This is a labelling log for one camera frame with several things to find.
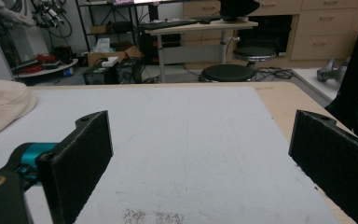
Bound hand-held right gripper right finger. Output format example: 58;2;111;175
288;109;358;224

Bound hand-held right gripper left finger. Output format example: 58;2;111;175
5;109;114;224

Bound grey handheld device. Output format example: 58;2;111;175
316;57;351;83

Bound black computer case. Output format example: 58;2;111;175
83;61;119;86

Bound beige cloth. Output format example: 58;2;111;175
0;78;38;144

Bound round white low table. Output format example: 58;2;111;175
13;58;79;79

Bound white foam mat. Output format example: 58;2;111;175
0;86;341;224

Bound cardboard box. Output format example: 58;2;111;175
87;45;144;67

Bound wooden drawer cabinet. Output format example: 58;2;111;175
182;0;358;62

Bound black round stool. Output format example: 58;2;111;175
200;63;257;83
232;46;277;63

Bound black metal shelf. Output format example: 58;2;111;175
74;0;160;52

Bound black keyboard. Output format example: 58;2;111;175
140;19;201;32

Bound black monitor base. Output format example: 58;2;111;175
218;0;261;22

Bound light wooden desk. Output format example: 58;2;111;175
144;19;259;84

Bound black floor cables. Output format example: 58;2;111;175
255;66;295;82

